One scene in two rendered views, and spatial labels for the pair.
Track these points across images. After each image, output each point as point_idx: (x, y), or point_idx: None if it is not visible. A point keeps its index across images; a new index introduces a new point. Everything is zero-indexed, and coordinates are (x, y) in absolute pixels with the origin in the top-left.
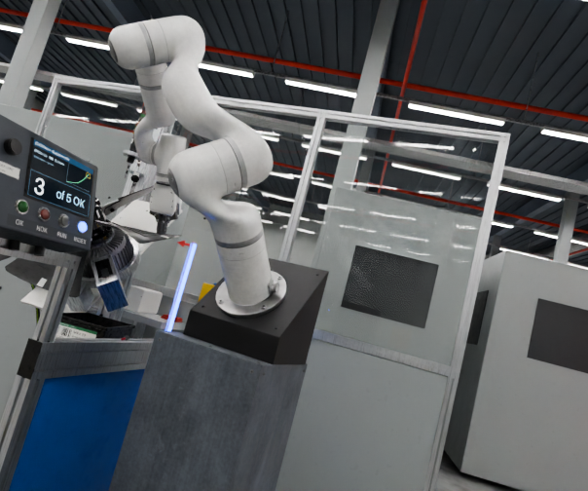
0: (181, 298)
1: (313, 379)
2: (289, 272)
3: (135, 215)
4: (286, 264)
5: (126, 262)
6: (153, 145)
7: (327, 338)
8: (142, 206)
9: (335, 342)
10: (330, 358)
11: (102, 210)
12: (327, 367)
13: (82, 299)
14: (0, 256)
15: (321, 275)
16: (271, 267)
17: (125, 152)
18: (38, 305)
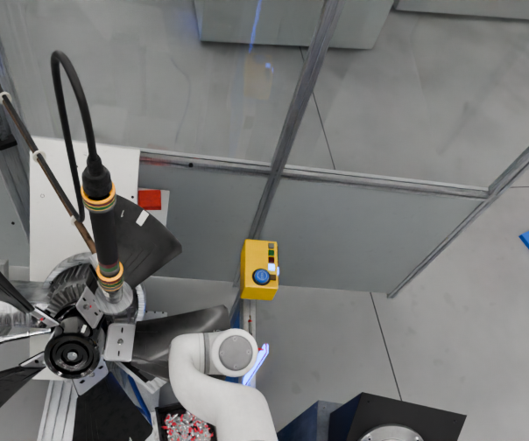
0: (144, 163)
1: (335, 211)
2: (422, 421)
3: (65, 184)
4: (416, 408)
5: (136, 308)
6: (202, 370)
7: (356, 185)
8: (59, 154)
9: (364, 186)
10: (356, 197)
11: (99, 337)
12: (352, 203)
13: (125, 381)
14: None
15: (460, 422)
16: (399, 415)
17: (108, 314)
18: (59, 379)
